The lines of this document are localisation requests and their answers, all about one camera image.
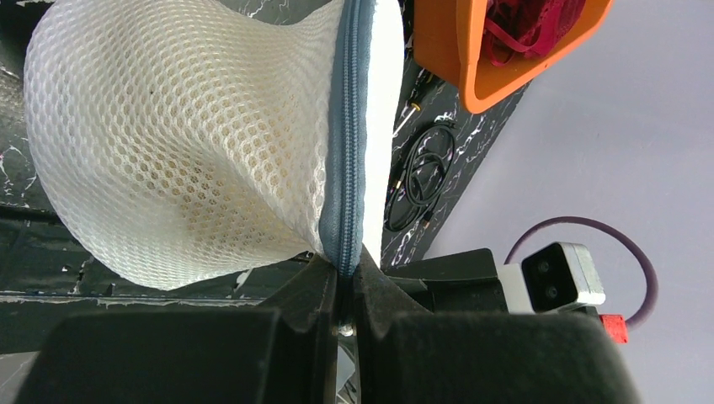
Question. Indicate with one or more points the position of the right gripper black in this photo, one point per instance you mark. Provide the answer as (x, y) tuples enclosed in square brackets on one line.
[(458, 282)]

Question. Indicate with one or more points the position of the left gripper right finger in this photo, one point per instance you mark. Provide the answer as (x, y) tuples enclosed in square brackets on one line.
[(407, 354)]

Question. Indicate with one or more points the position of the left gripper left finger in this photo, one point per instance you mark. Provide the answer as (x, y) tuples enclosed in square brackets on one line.
[(283, 350)]

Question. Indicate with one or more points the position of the grey-trim mesh laundry bag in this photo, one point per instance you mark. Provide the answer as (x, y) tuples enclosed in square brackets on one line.
[(180, 141)]

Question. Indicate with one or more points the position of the dark maroon bra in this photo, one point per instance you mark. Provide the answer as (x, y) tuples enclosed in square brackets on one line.
[(529, 28)]

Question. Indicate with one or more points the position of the black yellow screwdriver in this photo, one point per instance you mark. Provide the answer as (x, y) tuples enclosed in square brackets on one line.
[(414, 102)]

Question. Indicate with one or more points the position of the orange plastic bin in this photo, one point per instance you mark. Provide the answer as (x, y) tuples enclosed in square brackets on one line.
[(447, 41)]

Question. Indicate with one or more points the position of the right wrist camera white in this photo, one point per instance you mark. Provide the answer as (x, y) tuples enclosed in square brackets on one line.
[(559, 278)]

